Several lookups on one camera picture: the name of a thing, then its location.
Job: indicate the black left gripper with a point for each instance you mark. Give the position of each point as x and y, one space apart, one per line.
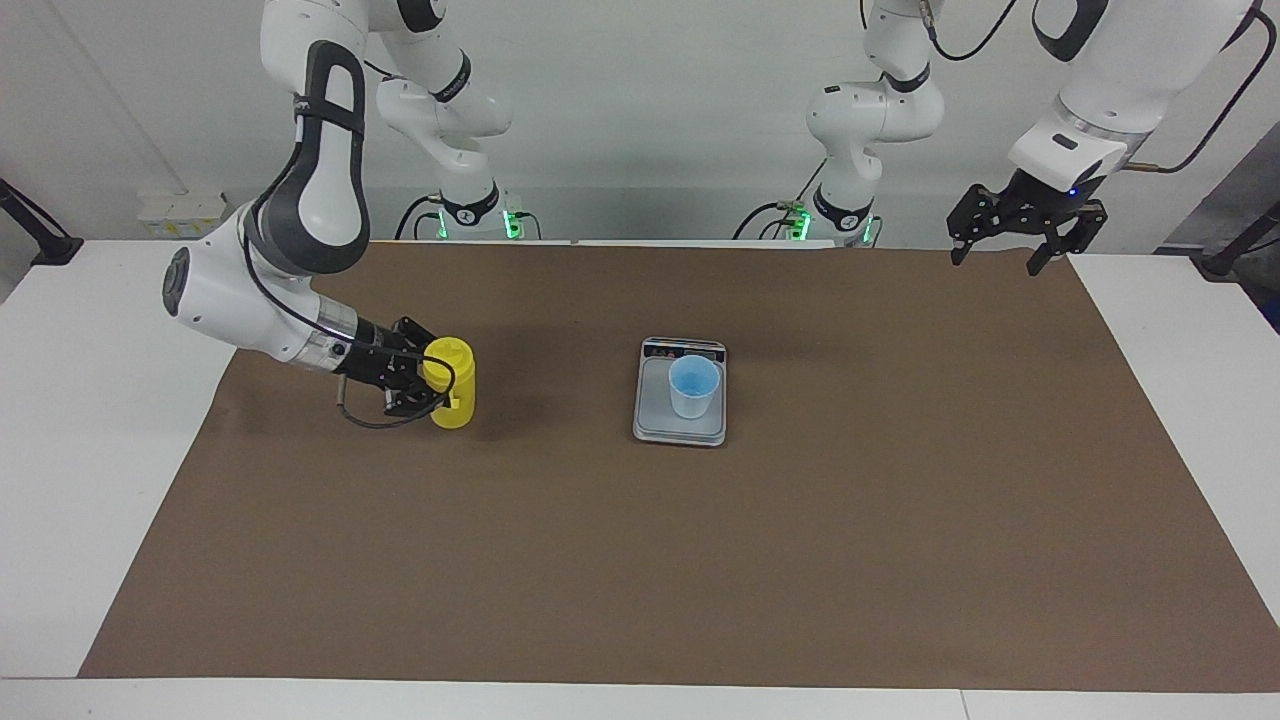
1045 205

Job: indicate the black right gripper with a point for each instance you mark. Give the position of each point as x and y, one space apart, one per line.
375 360

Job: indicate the yellow squeeze bottle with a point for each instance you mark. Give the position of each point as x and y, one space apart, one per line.
460 395

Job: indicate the light blue plastic cup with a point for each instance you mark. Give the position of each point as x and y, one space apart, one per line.
693 400

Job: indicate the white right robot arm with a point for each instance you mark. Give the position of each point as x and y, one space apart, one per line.
215 300

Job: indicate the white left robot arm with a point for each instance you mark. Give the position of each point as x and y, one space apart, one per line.
1130 60

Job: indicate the silver digital kitchen scale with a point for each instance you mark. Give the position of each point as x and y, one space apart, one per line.
650 400

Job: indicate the brown paper table mat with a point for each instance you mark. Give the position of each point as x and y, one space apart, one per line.
640 560

